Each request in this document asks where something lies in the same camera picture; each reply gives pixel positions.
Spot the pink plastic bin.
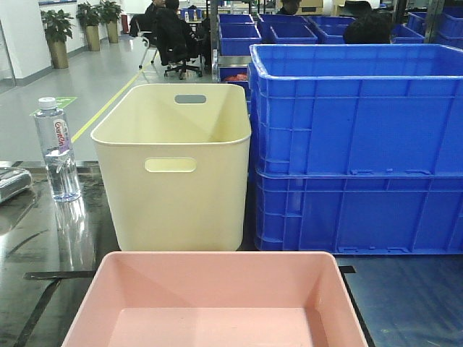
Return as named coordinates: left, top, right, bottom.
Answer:
left=63, top=252, right=367, bottom=346

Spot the cream plastic basket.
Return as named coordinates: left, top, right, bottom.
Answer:
left=90, top=83, right=251, bottom=251

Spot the upper blue crate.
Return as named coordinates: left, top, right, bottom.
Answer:
left=250, top=43, right=462, bottom=176

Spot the blue crate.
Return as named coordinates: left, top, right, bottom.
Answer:
left=250, top=43, right=462, bottom=176
left=306, top=16, right=355, bottom=44
left=218, top=14, right=262, bottom=56
left=255, top=171, right=462, bottom=254
left=257, top=14, right=318, bottom=44

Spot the lower blue crate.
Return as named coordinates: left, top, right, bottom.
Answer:
left=255, top=171, right=462, bottom=254

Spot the black office chair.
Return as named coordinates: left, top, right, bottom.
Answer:
left=157, top=19, right=203, bottom=80

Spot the far left blue crate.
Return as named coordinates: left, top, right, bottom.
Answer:
left=218, top=14, right=262, bottom=56

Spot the far middle blue crate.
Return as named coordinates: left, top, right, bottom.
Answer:
left=257, top=14, right=318, bottom=44

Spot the seated person in black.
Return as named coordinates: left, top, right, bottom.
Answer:
left=145, top=1, right=197, bottom=66

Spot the far right blue crate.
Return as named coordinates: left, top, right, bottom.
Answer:
left=306, top=16, right=355, bottom=44

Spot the clear water bottle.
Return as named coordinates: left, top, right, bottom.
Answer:
left=33, top=97, right=81, bottom=202

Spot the dark haired head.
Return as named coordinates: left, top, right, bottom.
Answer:
left=343, top=12, right=393, bottom=44

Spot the far potted plant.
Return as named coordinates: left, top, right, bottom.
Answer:
left=99, top=0, right=122, bottom=43

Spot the potted plant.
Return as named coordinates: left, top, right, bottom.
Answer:
left=76, top=1, right=101, bottom=51
left=99, top=0, right=122, bottom=43
left=41, top=9, right=74, bottom=69

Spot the middle potted plant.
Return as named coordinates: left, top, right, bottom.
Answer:
left=76, top=1, right=101, bottom=51

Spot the grey device on table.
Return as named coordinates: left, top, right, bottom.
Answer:
left=1, top=168, right=33, bottom=203

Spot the left potted plant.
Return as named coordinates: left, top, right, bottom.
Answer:
left=41, top=9, right=74, bottom=69

